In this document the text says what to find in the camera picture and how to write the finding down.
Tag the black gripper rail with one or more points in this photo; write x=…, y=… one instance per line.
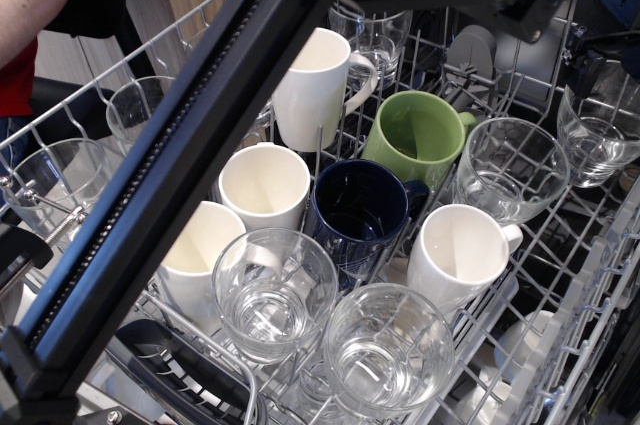
x=246, y=51

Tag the black clamp with screw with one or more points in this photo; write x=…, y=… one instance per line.
x=25, y=250

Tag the clear glass far left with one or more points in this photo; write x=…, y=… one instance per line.
x=55, y=180

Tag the clear glass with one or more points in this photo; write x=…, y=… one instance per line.
x=379, y=37
x=55, y=180
x=274, y=290
x=599, y=133
x=132, y=106
x=511, y=169
x=387, y=351

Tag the white mug lower left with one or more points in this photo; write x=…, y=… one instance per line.
x=184, y=277

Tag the clear glass left upper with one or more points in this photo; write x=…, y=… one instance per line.
x=132, y=106

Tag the clear glass front left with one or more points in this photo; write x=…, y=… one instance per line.
x=274, y=290

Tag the white mug centre left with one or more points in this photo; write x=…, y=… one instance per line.
x=267, y=185

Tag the dark blue mug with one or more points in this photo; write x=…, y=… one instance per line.
x=358, y=208

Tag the clear glass front centre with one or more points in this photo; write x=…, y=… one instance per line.
x=387, y=351

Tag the green ceramic mug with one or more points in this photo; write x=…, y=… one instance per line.
x=418, y=136

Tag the clear glass top centre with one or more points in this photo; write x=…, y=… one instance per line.
x=379, y=37

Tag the white mug right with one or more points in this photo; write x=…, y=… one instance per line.
x=458, y=253

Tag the white dishes lower rack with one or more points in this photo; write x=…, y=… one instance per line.
x=515, y=350

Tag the grey plastic rack clip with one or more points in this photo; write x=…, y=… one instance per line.
x=469, y=67

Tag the clear glass far right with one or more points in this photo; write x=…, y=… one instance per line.
x=599, y=133

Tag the white mug with handle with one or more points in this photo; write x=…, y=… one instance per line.
x=310, y=101

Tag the metal wire dishwasher rack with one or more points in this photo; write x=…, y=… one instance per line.
x=580, y=258

